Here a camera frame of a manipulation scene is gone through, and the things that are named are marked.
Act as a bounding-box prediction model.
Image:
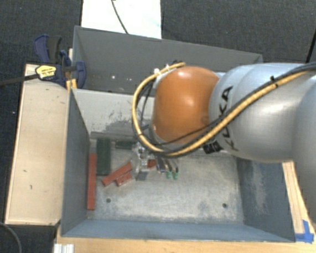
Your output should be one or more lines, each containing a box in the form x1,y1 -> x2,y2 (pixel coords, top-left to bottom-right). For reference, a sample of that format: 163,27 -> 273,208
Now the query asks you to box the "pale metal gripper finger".
134,162 -> 151,182
131,144 -> 149,165

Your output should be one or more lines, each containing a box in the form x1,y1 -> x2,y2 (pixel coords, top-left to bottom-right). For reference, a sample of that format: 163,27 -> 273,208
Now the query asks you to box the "short red-brown flat block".
114,172 -> 133,188

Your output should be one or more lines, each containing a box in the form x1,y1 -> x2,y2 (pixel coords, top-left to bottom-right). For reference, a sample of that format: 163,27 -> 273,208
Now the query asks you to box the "dark green flat block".
93,137 -> 115,176
114,140 -> 134,151

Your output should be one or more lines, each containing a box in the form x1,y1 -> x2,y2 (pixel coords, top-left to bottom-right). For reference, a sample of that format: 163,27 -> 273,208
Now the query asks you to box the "long red-brown flat block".
84,153 -> 101,211

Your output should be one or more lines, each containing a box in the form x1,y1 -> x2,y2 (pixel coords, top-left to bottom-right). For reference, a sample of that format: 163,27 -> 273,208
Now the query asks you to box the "grey metal bin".
54,25 -> 315,253

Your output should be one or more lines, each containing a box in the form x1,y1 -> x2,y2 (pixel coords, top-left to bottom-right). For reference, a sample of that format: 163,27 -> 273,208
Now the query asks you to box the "pale wood board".
3,63 -> 77,230

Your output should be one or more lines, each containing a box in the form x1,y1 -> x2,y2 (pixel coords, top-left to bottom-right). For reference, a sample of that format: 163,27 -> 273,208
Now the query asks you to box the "black cylinder on white bracket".
202,140 -> 221,156

